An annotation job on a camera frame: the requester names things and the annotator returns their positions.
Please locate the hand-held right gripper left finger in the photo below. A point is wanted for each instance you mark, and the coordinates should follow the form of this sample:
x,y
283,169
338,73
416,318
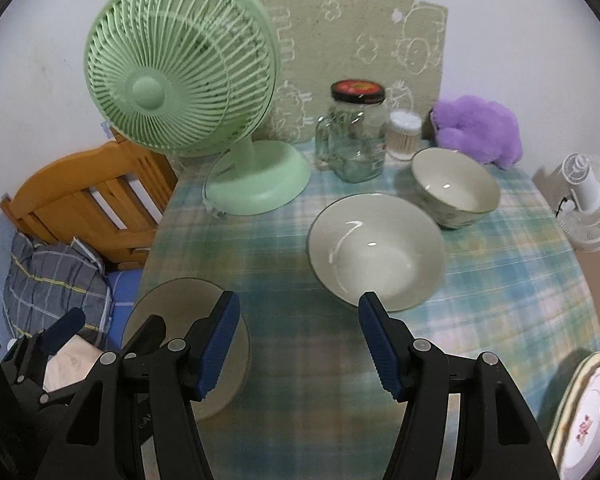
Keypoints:
x,y
220,340

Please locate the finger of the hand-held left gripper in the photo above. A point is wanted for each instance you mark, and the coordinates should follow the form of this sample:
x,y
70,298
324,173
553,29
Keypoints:
x,y
42,397
62,327

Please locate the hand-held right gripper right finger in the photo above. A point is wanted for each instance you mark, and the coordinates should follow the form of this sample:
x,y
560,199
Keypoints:
x,y
382,345

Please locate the grey floral ceramic bowl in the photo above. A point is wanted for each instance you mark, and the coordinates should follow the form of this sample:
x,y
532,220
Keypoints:
x,y
380,255
180,305
455,185

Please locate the scalloped yellow floral plate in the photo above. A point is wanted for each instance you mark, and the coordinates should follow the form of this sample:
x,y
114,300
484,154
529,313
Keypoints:
x,y
566,401

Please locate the white plate with red pattern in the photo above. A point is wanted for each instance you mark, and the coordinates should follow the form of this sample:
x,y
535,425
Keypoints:
x,y
592,425

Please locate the cream cloth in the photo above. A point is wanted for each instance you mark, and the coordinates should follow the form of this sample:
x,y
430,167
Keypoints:
x,y
72,365

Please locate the grey plaid pillow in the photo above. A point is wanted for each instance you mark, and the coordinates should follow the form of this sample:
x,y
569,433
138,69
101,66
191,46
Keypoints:
x,y
50,285

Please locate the blue bed sheet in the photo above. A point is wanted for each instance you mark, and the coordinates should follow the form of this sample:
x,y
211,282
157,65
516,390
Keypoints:
x,y
124,287

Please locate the plaid tablecloth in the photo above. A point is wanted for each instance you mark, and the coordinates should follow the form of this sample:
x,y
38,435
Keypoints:
x,y
290,270

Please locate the wooden bed headboard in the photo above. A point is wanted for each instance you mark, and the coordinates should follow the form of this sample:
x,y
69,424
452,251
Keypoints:
x,y
80,195

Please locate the glass mug jar with lid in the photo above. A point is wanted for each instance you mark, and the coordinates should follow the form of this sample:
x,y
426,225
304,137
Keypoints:
x,y
352,140

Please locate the cotton swab container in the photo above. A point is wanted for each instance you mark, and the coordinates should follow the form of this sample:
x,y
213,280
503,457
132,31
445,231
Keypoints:
x,y
405,135

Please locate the purple plush toy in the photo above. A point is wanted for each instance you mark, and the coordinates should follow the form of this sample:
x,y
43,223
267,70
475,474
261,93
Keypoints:
x,y
480,130

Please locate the white clip fan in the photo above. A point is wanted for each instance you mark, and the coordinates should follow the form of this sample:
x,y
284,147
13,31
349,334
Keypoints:
x,y
590,195

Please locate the green desk fan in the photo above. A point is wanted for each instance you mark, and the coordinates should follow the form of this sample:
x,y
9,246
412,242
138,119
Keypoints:
x,y
180,70

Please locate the beige patterned mat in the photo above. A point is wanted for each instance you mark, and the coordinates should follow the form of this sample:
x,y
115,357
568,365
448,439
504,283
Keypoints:
x,y
350,30

